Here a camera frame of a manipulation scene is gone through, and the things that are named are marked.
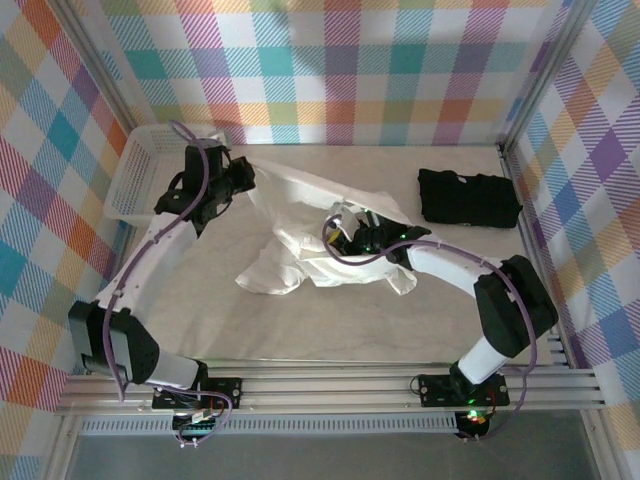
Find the white t-shirt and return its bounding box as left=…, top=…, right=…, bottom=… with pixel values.
left=234, top=155, right=419, bottom=300

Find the folded black t-shirt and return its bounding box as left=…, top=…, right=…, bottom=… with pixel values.
left=417, top=168, right=524, bottom=230

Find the white plastic mesh basket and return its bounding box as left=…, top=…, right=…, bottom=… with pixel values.
left=103, top=124, right=227, bottom=222

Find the small electronics board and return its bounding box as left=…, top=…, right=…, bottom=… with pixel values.
left=171, top=407, right=225, bottom=450
left=455, top=407, right=494, bottom=442

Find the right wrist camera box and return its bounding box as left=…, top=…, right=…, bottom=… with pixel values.
left=327, top=199, right=372, bottom=229

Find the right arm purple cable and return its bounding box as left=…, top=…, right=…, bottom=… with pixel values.
left=322, top=214, right=540, bottom=444

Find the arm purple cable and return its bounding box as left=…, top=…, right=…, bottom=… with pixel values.
left=102, top=119, right=234, bottom=447
left=322, top=214, right=540, bottom=444

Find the aluminium mounting rail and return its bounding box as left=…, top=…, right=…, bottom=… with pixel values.
left=53, top=355, right=609, bottom=416

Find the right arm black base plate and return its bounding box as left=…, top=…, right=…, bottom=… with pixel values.
left=417, top=373, right=511, bottom=409

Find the aluminium frame post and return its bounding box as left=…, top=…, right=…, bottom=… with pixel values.
left=49, top=0, right=140, bottom=132
left=582, top=409, right=620, bottom=480
left=42, top=413, right=84, bottom=480
left=499, top=0, right=599, bottom=151

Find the grey slotted cable duct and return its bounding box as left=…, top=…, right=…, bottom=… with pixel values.
left=79, top=413, right=460, bottom=436

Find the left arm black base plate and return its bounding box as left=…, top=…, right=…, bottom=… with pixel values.
left=151, top=377, right=245, bottom=412

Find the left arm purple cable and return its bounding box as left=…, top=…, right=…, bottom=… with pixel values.
left=102, top=119, right=234, bottom=447

